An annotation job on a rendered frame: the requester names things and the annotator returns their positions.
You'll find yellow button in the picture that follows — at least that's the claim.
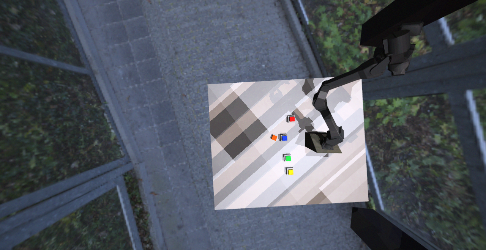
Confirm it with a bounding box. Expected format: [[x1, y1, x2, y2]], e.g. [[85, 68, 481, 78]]
[[286, 167, 294, 175]]

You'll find green button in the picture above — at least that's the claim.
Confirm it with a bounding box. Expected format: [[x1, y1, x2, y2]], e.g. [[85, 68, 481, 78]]
[[283, 154, 292, 162]]

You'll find red button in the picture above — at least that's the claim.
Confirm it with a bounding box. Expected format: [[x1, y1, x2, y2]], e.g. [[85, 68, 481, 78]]
[[287, 115, 295, 123]]

